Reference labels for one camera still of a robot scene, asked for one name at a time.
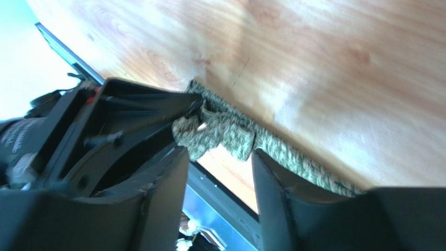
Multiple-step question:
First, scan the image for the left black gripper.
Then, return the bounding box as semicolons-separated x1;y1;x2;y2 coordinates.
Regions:
1;78;203;197

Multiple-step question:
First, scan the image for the green floral patterned tie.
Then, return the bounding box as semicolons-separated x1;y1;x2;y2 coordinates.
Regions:
172;79;363;197

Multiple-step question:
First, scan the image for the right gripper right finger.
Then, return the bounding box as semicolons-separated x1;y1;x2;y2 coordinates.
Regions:
252;150;445;250

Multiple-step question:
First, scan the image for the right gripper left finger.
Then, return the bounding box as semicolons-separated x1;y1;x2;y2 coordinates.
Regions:
1;147;189;250

